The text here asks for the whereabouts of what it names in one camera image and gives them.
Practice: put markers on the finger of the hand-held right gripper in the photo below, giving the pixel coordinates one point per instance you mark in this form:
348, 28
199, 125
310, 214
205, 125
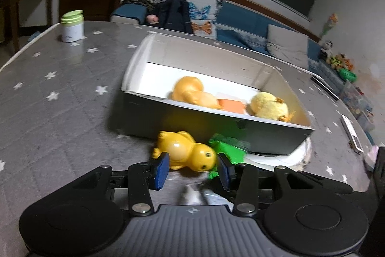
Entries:
331, 183

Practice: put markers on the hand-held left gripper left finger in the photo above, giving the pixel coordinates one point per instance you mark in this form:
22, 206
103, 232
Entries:
161, 171

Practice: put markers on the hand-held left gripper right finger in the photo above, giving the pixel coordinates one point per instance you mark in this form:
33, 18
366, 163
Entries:
225, 172

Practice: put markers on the green packet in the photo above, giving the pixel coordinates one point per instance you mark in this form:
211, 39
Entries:
233, 151

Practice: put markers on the small yellow duck toy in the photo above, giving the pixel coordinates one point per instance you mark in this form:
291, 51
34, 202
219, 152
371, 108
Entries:
186, 154

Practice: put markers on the white cardboard box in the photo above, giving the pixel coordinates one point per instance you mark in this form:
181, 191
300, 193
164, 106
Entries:
210, 124

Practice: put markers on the orange packet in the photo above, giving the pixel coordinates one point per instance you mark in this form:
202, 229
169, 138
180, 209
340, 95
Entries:
231, 106

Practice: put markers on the yellow plush chick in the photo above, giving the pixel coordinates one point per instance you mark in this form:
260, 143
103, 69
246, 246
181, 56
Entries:
269, 106

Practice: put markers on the large yellow duck toy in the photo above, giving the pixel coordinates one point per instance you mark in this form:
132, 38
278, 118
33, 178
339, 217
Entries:
192, 93

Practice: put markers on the white round plate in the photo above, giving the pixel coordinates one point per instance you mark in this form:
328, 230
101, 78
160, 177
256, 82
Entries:
296, 156

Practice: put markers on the white flat device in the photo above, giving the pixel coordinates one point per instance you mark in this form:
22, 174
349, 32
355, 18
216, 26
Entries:
352, 132

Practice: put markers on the clear storage box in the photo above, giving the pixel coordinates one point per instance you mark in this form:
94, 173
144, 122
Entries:
359, 103

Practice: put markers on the black remote control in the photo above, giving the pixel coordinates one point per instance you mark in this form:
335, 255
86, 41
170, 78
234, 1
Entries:
326, 87

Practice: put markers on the cluster of small plush toys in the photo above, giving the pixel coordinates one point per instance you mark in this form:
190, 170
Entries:
341, 62

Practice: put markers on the panda plush toy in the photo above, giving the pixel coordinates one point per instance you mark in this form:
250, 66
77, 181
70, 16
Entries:
326, 49

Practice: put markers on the grey pillow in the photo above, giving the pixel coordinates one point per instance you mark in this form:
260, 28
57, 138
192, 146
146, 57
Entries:
288, 46

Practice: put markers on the blue sofa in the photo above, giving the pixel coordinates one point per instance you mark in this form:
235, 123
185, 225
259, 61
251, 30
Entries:
240, 22

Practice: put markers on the dark jacket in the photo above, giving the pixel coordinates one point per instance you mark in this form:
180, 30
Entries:
174, 16

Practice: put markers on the butterfly print pillow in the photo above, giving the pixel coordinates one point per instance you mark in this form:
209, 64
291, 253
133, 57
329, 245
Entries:
201, 14

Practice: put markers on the white jar with green lid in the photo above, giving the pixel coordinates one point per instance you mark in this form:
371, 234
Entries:
72, 31

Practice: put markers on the flower wall decoration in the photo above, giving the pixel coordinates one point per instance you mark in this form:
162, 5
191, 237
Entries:
330, 22

